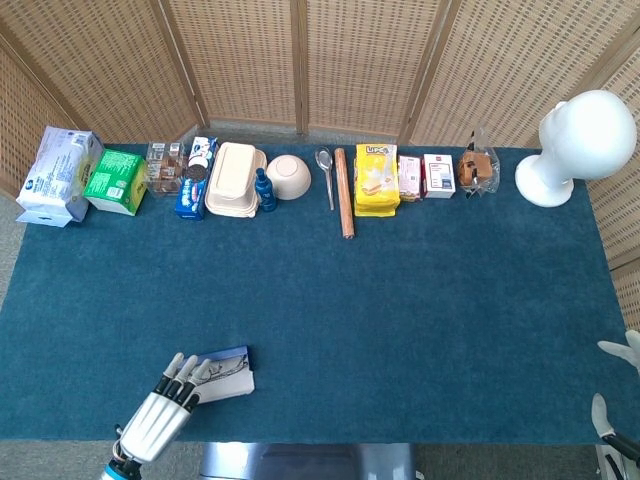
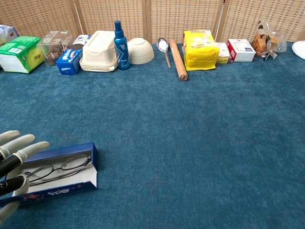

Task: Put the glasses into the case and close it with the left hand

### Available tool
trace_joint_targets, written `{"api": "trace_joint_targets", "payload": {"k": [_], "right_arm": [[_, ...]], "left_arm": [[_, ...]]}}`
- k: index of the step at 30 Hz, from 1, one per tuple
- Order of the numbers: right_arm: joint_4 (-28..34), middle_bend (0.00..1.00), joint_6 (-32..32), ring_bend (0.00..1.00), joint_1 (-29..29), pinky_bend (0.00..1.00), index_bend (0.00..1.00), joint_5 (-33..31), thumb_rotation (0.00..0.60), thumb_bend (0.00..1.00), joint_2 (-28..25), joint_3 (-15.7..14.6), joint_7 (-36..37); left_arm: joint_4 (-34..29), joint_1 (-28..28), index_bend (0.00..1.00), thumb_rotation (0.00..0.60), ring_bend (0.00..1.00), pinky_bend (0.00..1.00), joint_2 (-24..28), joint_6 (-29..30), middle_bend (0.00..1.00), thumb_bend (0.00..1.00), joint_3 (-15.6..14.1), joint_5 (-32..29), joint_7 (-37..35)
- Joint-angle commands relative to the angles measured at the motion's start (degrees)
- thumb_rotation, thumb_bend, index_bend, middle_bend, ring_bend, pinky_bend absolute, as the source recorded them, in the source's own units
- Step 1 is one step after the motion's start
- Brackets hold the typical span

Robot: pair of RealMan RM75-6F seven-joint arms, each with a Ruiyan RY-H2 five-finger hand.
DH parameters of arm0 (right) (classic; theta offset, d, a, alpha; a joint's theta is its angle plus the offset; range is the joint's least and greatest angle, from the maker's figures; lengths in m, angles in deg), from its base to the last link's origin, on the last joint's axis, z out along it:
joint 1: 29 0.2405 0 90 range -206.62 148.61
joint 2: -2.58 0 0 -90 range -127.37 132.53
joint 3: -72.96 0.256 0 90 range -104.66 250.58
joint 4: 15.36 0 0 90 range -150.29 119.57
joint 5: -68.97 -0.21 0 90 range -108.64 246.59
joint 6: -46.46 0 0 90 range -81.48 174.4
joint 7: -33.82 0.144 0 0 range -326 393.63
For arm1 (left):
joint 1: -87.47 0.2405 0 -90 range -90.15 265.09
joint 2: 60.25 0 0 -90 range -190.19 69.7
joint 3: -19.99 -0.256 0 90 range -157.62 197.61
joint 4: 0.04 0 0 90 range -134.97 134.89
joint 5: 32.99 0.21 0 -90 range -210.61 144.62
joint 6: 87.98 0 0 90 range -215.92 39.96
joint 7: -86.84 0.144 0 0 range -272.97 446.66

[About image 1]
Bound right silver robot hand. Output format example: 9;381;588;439
591;328;640;457

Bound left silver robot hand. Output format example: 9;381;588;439
114;351;214;464

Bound blue glasses case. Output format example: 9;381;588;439
182;345;256;405

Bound black eyeglasses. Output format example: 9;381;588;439
202;355;250;381

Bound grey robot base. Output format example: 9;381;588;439
198;442;419;480

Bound white foam mannequin head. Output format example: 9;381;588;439
514;89;638;208

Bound blue carpet table mat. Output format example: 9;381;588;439
0;143;640;446

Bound blue Oreo cookie box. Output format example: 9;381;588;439
173;136;220;221

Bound clear bag of cookies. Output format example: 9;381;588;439
458;124;502;200

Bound green tissue pack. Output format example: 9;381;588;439
82;148;150;217

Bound clear plastic snack box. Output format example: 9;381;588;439
145;141;187;197

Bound white red box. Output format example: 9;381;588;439
422;153;457;200

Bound blue spray bottle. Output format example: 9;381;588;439
254;167;277;213

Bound beige lidded lunch box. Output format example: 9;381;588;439
204;141;269;219

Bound white blue tissue pack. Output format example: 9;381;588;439
14;125;105;229

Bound small pink box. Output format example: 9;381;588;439
397;155;427;203

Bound beige upturned bowl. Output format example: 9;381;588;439
265;154;312;202

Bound wooden rolling pin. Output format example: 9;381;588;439
333;147;356;240

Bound yellow snack bag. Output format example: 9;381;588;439
353;143;401;218

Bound metal spoon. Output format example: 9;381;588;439
314;146;336;212

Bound wicker folding screen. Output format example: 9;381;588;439
0;0;640;371

